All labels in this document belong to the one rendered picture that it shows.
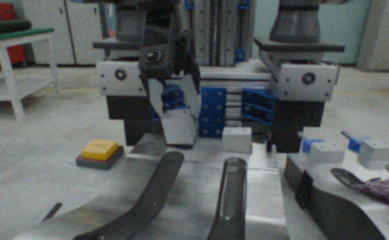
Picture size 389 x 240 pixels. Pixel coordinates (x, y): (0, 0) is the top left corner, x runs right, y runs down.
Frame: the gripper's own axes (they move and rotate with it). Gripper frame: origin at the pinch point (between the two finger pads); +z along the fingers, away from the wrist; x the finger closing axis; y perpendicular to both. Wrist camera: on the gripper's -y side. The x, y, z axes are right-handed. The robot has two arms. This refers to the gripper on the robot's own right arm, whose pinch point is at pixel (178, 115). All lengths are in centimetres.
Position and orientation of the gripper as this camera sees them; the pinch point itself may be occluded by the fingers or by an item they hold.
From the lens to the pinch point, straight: 49.3
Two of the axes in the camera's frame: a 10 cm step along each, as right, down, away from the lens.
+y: 1.9, -5.1, 8.4
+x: -9.7, 0.4, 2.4
